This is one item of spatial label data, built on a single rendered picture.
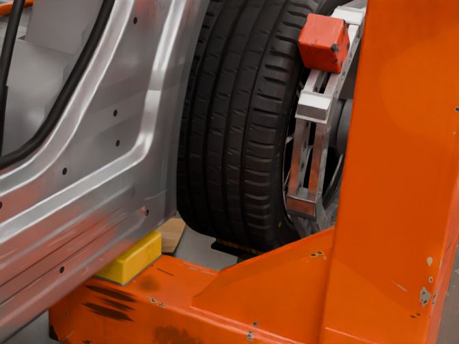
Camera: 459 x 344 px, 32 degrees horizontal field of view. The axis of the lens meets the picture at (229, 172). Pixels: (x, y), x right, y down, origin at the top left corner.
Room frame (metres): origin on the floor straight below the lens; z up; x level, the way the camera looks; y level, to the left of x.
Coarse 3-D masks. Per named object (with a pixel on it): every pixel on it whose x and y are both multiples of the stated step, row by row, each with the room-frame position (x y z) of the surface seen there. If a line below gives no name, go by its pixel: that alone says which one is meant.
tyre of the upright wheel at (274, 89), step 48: (240, 0) 1.60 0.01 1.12; (288, 0) 1.59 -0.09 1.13; (336, 0) 1.68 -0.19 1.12; (240, 48) 1.51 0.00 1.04; (288, 48) 1.49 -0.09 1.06; (192, 96) 1.50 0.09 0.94; (240, 96) 1.46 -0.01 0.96; (288, 96) 1.47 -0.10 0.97; (192, 144) 1.48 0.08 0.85; (240, 144) 1.44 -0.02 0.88; (192, 192) 1.50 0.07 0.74; (240, 192) 1.45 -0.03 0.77; (336, 192) 1.88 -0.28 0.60; (240, 240) 1.53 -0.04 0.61; (288, 240) 1.56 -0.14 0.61
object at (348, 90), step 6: (360, 42) 1.66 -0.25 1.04; (360, 48) 1.66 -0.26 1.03; (354, 54) 1.67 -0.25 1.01; (354, 60) 1.67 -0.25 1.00; (354, 66) 1.67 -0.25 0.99; (348, 72) 1.67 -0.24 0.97; (354, 72) 1.66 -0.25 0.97; (348, 78) 1.67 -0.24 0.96; (354, 78) 1.66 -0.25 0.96; (348, 84) 1.67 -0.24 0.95; (354, 84) 1.66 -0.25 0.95; (342, 90) 1.67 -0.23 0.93; (348, 90) 1.67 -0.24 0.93; (342, 96) 1.67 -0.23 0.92; (348, 96) 1.67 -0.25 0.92
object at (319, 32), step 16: (320, 16) 1.48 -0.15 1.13; (304, 32) 1.46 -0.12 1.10; (320, 32) 1.46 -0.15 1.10; (336, 32) 1.45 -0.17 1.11; (304, 48) 1.46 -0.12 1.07; (320, 48) 1.44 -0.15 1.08; (336, 48) 1.44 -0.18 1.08; (304, 64) 1.50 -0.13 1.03; (320, 64) 1.48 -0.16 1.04; (336, 64) 1.46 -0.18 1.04
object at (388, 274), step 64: (384, 0) 1.03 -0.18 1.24; (448, 0) 1.00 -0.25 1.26; (384, 64) 1.03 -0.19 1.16; (448, 64) 0.99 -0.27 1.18; (384, 128) 1.02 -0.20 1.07; (448, 128) 0.99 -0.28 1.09; (384, 192) 1.01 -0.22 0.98; (448, 192) 0.98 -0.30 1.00; (384, 256) 1.01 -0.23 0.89; (448, 256) 1.03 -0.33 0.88; (384, 320) 1.00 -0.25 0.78
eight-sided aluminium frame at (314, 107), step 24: (360, 0) 1.72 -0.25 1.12; (360, 24) 1.56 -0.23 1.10; (312, 72) 1.50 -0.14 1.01; (312, 96) 1.46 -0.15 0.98; (336, 96) 1.48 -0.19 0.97; (312, 120) 1.44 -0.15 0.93; (312, 168) 1.44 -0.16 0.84; (288, 192) 1.45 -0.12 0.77; (312, 192) 1.43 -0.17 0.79; (312, 216) 1.44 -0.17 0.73; (336, 216) 1.75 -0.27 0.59
